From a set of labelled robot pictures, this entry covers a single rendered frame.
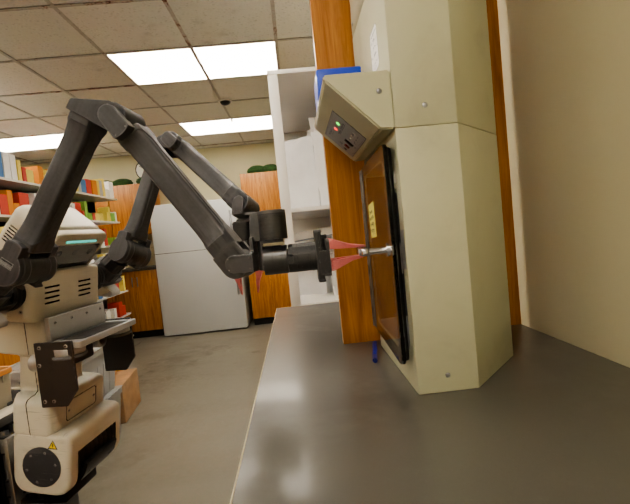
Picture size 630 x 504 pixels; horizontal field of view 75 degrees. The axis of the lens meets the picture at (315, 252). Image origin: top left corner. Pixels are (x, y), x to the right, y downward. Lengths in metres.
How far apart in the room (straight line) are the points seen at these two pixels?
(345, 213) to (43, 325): 0.83
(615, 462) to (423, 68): 0.63
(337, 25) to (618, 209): 0.77
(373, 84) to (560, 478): 0.62
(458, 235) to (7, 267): 0.89
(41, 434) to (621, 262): 1.37
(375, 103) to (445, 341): 0.43
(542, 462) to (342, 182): 0.75
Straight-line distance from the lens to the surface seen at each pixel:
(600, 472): 0.63
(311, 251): 0.79
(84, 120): 0.98
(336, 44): 1.18
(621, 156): 0.97
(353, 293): 1.09
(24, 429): 1.34
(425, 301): 0.75
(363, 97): 0.75
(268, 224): 0.79
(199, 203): 0.84
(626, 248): 0.97
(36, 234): 1.03
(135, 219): 1.42
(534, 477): 0.60
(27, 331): 1.29
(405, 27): 0.81
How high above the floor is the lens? 1.25
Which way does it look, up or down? 3 degrees down
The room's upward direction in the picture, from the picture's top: 6 degrees counter-clockwise
